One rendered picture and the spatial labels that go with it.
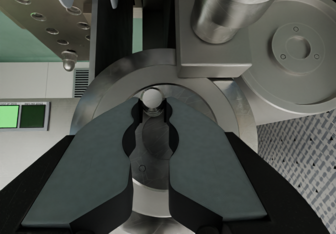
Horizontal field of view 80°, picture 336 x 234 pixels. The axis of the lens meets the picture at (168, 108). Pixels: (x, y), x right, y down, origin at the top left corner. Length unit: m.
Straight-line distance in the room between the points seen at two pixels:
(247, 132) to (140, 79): 0.09
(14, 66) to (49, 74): 0.51
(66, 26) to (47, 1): 0.07
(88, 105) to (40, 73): 3.27
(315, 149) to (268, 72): 0.13
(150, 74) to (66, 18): 0.30
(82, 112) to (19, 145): 0.42
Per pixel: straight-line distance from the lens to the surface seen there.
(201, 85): 0.16
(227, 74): 0.16
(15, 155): 0.59
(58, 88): 3.25
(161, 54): 0.18
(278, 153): 0.36
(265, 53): 0.21
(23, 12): 0.45
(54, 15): 0.44
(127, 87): 0.16
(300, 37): 0.23
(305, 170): 0.31
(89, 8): 0.38
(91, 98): 0.17
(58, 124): 0.55
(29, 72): 3.52
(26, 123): 0.57
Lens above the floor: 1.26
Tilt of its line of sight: 10 degrees down
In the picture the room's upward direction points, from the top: 179 degrees clockwise
